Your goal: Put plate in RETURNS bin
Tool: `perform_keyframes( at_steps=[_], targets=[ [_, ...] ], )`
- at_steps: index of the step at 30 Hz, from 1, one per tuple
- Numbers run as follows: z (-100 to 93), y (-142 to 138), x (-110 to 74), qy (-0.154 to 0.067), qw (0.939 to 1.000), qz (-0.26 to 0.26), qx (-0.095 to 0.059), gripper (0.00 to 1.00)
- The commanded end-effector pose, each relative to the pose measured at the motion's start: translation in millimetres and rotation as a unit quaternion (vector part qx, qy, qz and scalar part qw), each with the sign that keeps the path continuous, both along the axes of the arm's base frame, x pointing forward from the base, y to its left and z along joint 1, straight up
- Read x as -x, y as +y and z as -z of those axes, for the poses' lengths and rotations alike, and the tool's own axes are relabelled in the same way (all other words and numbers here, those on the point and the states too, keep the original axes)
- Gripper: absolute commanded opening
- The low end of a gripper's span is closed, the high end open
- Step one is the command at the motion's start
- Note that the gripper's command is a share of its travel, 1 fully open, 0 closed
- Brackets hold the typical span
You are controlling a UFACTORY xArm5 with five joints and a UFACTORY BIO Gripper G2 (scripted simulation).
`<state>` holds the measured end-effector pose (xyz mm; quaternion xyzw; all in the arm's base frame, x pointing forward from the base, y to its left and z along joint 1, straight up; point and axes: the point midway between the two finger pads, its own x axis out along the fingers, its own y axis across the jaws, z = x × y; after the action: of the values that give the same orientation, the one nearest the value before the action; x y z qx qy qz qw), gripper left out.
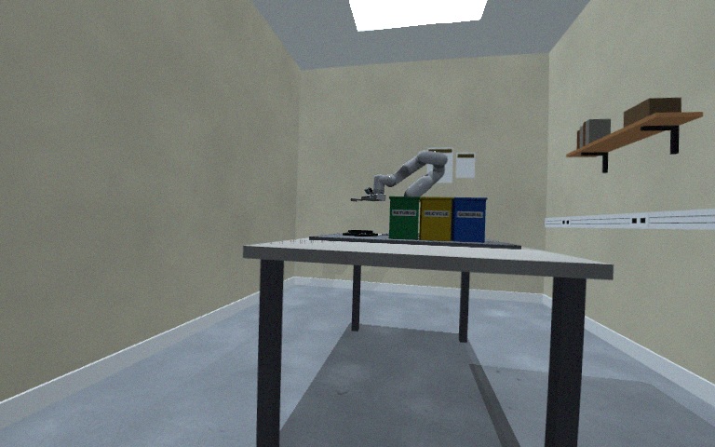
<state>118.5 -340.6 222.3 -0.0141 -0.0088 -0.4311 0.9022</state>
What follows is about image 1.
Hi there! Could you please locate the green returns bin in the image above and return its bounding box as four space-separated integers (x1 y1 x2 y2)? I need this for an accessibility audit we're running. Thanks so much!
389 196 421 240

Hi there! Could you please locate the blue bin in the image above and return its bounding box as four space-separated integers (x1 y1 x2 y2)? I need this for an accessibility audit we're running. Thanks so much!
451 197 488 243

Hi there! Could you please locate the yellow recycle bin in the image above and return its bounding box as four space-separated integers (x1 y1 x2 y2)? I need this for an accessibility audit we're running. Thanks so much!
419 196 453 241

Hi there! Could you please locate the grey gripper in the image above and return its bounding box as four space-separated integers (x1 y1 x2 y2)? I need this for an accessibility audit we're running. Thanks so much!
351 194 385 201

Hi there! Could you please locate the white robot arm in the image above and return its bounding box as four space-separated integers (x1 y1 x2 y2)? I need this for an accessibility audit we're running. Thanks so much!
364 151 448 196

